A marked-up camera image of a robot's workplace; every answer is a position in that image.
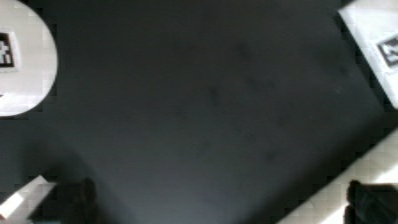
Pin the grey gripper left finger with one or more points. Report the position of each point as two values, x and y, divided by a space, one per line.
23 201

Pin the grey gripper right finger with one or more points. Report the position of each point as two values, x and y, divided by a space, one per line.
371 208

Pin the white lamp shade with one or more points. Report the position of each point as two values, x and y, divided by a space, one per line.
28 59

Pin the white U-shaped fence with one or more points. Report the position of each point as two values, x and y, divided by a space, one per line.
371 170

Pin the white marker sheet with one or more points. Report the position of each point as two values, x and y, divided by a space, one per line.
369 18

